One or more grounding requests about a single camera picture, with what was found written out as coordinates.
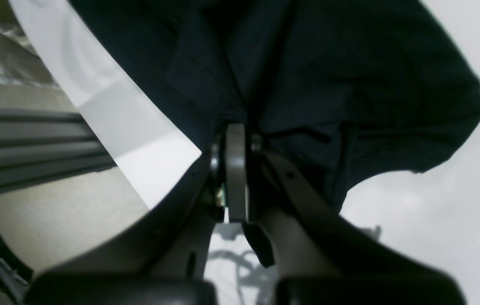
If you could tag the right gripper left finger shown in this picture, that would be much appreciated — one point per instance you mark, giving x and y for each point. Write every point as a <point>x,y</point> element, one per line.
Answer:
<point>159,260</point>

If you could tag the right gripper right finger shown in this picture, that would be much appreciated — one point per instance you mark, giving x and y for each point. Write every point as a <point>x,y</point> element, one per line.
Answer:
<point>321,258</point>

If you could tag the black t-shirt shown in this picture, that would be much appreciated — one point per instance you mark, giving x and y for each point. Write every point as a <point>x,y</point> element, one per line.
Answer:
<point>346,89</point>

